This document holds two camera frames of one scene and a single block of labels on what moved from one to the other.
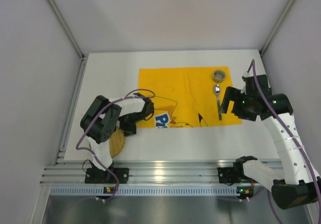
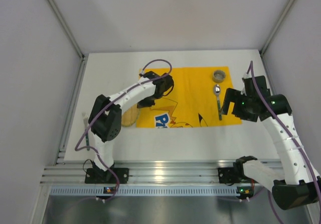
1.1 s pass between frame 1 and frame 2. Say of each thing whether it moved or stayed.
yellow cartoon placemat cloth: stayed
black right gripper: stayed
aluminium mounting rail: stayed
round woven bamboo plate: moved
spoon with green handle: stayed
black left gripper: moved
